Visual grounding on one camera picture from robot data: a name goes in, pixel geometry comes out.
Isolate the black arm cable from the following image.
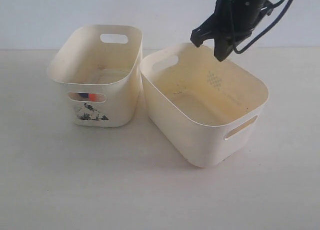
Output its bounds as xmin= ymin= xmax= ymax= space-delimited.
xmin=232 ymin=0 xmax=300 ymax=54

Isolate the orange-capped clear tube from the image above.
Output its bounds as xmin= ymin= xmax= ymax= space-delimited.
xmin=88 ymin=93 xmax=97 ymax=102

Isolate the blue-capped clear tube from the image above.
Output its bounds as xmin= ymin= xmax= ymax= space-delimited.
xmin=78 ymin=93 xmax=89 ymax=100

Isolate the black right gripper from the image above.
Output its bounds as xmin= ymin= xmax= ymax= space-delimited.
xmin=190 ymin=0 xmax=266 ymax=62

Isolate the cream plastic storage bin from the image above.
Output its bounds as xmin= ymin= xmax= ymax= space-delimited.
xmin=47 ymin=25 xmax=143 ymax=127

